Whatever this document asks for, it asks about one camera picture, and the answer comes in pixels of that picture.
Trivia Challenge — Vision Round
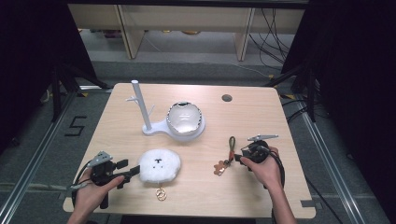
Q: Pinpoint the person's left hand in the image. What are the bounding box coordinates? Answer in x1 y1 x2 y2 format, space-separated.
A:
74 175 126 218

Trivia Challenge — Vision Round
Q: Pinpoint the black metal stand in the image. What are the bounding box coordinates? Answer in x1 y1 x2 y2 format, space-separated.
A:
264 62 319 123
49 62 114 123

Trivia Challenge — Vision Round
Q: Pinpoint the black curtain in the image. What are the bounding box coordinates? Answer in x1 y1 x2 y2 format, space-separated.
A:
0 0 98 153
280 0 396 223

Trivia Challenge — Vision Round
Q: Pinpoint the aluminium floor rail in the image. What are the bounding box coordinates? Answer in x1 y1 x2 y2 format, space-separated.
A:
0 90 80 224
293 99 366 224

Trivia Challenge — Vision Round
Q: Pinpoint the light wooden shelf unit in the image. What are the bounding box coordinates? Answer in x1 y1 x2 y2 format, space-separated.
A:
68 3 306 62

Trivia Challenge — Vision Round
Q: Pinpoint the person's right hand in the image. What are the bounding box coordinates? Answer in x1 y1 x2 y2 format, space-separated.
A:
240 147 283 190

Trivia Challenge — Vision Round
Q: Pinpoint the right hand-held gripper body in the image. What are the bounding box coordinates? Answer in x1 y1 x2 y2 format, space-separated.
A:
241 133 279 164

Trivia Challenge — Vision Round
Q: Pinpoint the bundle of black floor cables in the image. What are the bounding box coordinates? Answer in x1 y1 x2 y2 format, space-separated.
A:
247 7 297 70

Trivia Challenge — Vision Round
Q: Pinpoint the white tree-shaped hanger stand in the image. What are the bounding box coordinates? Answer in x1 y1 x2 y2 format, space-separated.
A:
125 79 206 143

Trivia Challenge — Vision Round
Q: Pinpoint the right hand-held gripper black cable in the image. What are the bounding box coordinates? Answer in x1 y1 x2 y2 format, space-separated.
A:
263 148 286 189

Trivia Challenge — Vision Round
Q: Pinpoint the brown bear keychain green strap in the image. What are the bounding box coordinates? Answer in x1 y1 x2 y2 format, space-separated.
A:
213 135 237 176

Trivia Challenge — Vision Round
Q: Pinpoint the white fluffy plush keychain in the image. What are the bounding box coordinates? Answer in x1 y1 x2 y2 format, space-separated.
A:
138 148 182 202

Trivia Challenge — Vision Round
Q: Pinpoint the hand-held gripper black cable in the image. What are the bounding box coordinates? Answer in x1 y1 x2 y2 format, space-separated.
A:
70 159 95 208
263 148 286 189

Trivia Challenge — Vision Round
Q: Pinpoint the left hand-held gripper black cable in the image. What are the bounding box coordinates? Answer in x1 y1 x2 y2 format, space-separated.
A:
70 159 95 208

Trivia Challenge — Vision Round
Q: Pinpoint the grey tape strip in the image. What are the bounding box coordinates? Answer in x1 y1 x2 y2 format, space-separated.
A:
300 200 323 209

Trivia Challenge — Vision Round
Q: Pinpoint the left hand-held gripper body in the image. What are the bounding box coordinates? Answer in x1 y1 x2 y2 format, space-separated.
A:
88 151 119 210

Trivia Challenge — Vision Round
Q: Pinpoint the silver-rimmed white bowl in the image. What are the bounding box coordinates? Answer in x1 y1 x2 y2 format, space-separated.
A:
166 101 204 137

